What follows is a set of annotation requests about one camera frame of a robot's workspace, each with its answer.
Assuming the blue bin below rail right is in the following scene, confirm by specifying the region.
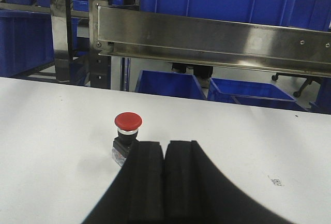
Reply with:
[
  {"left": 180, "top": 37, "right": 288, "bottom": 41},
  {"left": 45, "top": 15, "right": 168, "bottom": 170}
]
[{"left": 207, "top": 78, "right": 306, "bottom": 112}]

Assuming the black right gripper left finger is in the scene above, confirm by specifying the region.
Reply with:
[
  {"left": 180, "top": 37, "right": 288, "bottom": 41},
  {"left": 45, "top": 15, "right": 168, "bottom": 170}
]
[{"left": 83, "top": 141, "right": 164, "bottom": 223}]

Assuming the blue bin far left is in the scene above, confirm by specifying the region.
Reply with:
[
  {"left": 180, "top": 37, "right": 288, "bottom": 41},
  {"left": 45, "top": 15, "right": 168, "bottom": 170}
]
[{"left": 1, "top": 9, "right": 54, "bottom": 77}]

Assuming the red mushroom push button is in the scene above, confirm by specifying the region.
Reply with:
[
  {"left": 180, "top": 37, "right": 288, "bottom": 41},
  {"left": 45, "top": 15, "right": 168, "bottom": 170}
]
[{"left": 112, "top": 112, "right": 142, "bottom": 167}]

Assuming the blue bin below rail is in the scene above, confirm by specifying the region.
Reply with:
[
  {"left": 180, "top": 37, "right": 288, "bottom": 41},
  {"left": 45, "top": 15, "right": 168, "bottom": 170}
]
[
  {"left": 207, "top": 78, "right": 306, "bottom": 112},
  {"left": 135, "top": 70, "right": 206, "bottom": 100}
]

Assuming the office chair base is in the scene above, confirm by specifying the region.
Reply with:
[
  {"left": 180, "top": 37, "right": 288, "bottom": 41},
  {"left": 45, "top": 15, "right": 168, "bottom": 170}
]
[{"left": 271, "top": 72, "right": 323, "bottom": 98}]

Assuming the blue bin below rail left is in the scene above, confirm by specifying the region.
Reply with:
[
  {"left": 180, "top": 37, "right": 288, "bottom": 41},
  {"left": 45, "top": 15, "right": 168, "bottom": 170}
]
[{"left": 135, "top": 70, "right": 206, "bottom": 100}]

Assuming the stainless steel rack rail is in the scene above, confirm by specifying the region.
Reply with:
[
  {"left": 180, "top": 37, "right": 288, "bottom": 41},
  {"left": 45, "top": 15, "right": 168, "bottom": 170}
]
[{"left": 98, "top": 6, "right": 330, "bottom": 78}]

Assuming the steel rack upright post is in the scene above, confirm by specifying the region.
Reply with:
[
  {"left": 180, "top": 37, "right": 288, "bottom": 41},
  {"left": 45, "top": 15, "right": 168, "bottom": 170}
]
[{"left": 88, "top": 0, "right": 112, "bottom": 89}]

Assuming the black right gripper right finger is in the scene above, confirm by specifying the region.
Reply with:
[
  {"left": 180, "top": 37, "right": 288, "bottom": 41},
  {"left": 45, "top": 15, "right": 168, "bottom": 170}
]
[{"left": 164, "top": 141, "right": 289, "bottom": 223}]

